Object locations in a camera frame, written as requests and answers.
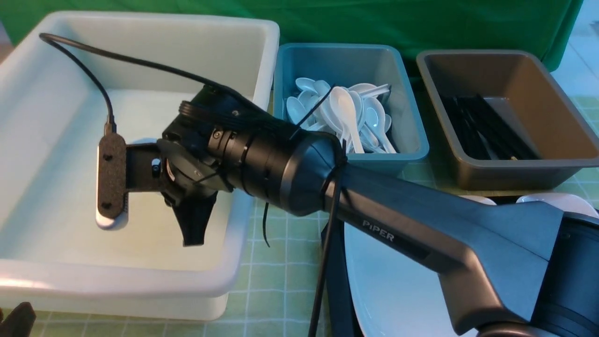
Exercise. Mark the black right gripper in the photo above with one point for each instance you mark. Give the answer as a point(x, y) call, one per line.
point(179, 166)

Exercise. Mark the white soup spoon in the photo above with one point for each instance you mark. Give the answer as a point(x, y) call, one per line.
point(346, 112)
point(296, 112)
point(375, 121)

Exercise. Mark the large white square plate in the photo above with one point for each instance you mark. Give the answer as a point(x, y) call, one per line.
point(392, 295)

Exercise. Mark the white small bowl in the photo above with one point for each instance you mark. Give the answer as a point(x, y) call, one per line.
point(563, 201)

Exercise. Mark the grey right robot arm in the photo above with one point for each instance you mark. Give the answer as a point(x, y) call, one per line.
point(522, 269)

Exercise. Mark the large white plastic tub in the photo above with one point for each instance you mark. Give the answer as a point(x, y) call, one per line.
point(53, 254)

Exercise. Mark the black serving tray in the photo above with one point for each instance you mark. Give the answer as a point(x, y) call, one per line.
point(341, 311)

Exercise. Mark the black object bottom left corner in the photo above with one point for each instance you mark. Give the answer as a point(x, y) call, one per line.
point(19, 322)

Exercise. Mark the teal plastic bin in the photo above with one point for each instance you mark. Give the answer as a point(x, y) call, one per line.
point(350, 64)

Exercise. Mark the bundle of black chopsticks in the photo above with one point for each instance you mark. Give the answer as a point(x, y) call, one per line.
point(482, 133)

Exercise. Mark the brown plastic bin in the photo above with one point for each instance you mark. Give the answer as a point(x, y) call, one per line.
point(518, 87)

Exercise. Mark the green backdrop cloth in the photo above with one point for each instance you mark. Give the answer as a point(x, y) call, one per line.
point(539, 27)

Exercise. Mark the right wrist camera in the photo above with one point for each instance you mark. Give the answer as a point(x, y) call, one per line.
point(111, 195)

